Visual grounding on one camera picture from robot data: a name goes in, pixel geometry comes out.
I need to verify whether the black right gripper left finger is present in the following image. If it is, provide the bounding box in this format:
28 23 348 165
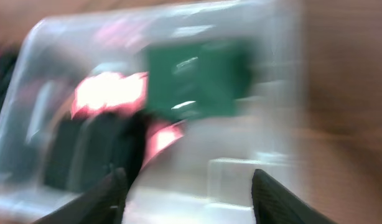
34 168 129 224

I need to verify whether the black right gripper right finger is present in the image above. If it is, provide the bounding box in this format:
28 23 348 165
251 169 334 224

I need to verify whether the black cloth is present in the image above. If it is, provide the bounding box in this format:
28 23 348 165
43 111 149 193

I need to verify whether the green cloth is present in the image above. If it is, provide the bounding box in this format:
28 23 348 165
145 39 253 121

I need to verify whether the clear plastic storage bin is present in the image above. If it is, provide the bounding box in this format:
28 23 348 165
0 1 303 223

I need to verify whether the pink crumpled cloth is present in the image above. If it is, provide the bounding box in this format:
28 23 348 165
71 72 184 165

